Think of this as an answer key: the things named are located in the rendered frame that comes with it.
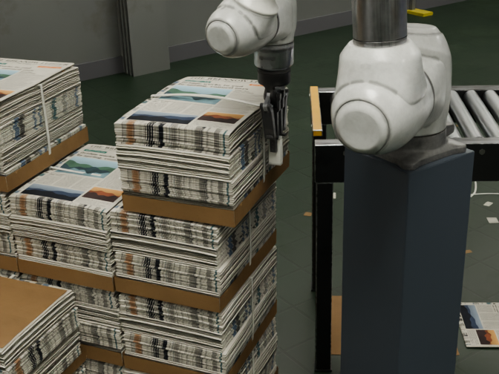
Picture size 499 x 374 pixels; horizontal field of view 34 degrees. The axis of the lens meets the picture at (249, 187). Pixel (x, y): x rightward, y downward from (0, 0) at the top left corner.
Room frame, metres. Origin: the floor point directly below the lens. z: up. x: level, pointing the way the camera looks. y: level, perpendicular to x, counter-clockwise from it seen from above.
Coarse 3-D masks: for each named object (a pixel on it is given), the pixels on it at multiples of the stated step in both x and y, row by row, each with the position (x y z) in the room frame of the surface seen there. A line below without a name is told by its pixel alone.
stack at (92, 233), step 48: (0, 192) 1.90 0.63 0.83; (48, 192) 1.88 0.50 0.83; (96, 192) 1.87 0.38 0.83; (0, 240) 1.89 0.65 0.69; (48, 240) 1.83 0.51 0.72; (96, 240) 1.77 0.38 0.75; (144, 240) 1.73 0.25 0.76; (192, 240) 1.68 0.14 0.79; (240, 240) 1.78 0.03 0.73; (192, 288) 1.68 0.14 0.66; (240, 288) 1.77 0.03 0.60; (96, 336) 1.79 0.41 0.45; (144, 336) 1.74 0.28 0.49; (192, 336) 1.69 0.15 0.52; (240, 336) 1.74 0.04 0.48
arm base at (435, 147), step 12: (444, 132) 1.63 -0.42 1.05; (408, 144) 1.60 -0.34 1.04; (420, 144) 1.60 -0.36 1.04; (432, 144) 1.60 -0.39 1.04; (444, 144) 1.63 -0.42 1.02; (456, 144) 1.64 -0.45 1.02; (384, 156) 1.62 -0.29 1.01; (396, 156) 1.59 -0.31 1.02; (408, 156) 1.58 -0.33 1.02; (420, 156) 1.58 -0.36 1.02; (432, 156) 1.59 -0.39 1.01; (444, 156) 1.62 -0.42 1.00; (408, 168) 1.55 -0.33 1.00
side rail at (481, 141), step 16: (320, 144) 2.22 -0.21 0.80; (336, 144) 2.22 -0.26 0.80; (480, 144) 2.19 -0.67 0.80; (496, 144) 2.19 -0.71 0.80; (320, 160) 2.22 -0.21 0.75; (336, 160) 2.21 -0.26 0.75; (480, 160) 2.19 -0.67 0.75; (496, 160) 2.18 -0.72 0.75; (320, 176) 2.22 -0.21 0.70; (336, 176) 2.21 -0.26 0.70; (480, 176) 2.19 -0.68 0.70; (496, 176) 2.18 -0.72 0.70
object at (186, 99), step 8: (160, 96) 1.92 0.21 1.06; (168, 96) 1.91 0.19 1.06; (176, 96) 1.90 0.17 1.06; (184, 96) 1.90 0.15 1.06; (192, 96) 1.90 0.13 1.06; (192, 104) 1.84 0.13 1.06; (200, 104) 1.84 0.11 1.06; (208, 104) 1.84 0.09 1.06; (216, 104) 1.84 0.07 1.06; (224, 104) 1.84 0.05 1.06; (232, 104) 1.84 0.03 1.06; (240, 104) 1.84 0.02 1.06; (256, 112) 1.80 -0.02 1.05; (256, 120) 1.80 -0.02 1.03; (256, 128) 1.80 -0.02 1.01; (256, 136) 1.79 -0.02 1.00; (256, 144) 1.79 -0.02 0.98; (264, 144) 1.83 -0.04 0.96
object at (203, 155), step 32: (128, 128) 1.74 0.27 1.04; (160, 128) 1.70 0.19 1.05; (192, 128) 1.68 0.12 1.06; (224, 128) 1.67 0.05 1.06; (128, 160) 1.73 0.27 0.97; (160, 160) 1.70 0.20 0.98; (192, 160) 1.67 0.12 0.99; (224, 160) 1.64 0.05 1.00; (256, 160) 1.77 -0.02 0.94; (128, 192) 1.75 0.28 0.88; (160, 192) 1.71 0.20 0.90; (192, 192) 1.67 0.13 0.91; (224, 192) 1.64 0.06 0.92
